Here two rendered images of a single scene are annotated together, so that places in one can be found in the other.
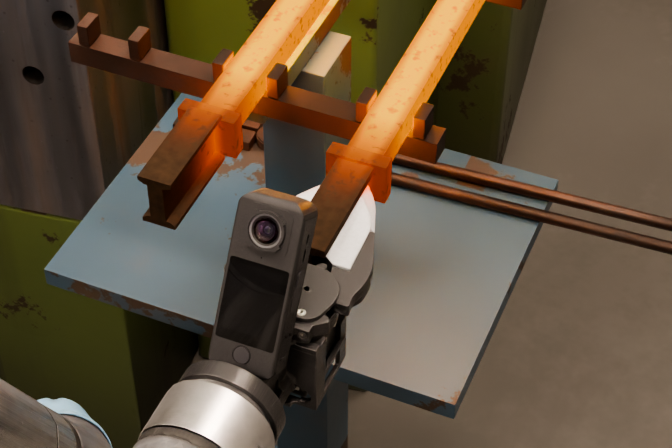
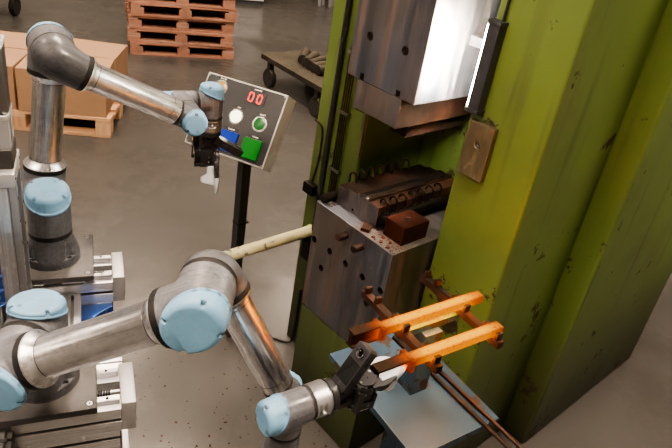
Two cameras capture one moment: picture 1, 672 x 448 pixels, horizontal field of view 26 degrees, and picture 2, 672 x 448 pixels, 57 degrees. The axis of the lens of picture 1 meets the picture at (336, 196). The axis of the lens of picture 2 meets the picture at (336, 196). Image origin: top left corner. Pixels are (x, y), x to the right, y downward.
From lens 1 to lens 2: 57 cm
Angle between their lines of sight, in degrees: 29
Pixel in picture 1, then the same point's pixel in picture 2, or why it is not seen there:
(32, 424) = (280, 369)
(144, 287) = not seen: hidden behind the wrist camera
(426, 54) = (450, 342)
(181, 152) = (363, 329)
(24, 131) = (357, 319)
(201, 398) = (319, 384)
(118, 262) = not seen: hidden behind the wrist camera
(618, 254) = not seen: outside the picture
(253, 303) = (348, 370)
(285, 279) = (358, 368)
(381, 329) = (409, 425)
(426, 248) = (440, 412)
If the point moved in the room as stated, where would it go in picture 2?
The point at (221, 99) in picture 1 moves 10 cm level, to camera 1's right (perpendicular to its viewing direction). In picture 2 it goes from (386, 323) to (421, 342)
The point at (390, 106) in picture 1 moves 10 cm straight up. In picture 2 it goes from (428, 349) to (438, 316)
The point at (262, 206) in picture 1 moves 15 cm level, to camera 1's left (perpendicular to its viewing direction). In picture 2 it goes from (362, 346) to (307, 314)
